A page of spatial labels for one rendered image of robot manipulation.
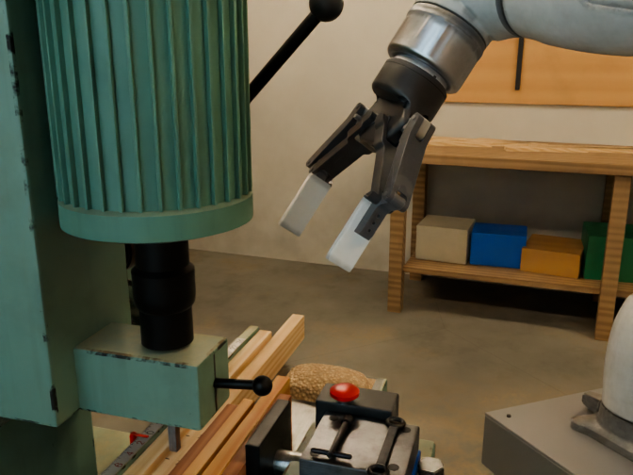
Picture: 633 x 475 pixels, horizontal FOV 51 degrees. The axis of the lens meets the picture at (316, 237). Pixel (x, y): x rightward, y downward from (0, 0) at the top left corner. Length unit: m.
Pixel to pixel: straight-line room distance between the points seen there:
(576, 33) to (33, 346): 0.56
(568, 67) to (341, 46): 1.26
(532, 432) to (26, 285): 0.90
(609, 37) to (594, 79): 3.20
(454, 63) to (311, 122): 3.45
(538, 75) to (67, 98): 3.39
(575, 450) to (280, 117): 3.29
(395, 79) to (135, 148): 0.28
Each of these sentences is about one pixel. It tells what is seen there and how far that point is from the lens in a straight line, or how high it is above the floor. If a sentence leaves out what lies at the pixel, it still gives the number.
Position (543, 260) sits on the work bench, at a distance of 3.52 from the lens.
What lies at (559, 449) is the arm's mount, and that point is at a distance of 1.23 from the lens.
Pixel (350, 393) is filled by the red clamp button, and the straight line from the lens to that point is 0.68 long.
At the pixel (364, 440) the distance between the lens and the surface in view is 0.66.
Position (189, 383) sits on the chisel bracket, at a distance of 0.65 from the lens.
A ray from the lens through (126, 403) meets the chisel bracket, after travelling 0.70.
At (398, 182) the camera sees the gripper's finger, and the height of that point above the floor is 1.23.
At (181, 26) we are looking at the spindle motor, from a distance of 0.55.
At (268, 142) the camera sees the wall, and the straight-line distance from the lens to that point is 4.26.
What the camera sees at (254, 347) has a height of 0.95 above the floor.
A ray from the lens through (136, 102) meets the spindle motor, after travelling 0.55.
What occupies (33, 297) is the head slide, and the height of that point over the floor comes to 1.13.
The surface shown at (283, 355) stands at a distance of 1.00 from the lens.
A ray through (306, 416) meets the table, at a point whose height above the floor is 0.90.
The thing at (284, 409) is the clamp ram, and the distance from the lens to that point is 0.71.
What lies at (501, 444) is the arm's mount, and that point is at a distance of 1.29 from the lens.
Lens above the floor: 1.36
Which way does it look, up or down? 16 degrees down
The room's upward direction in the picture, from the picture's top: straight up
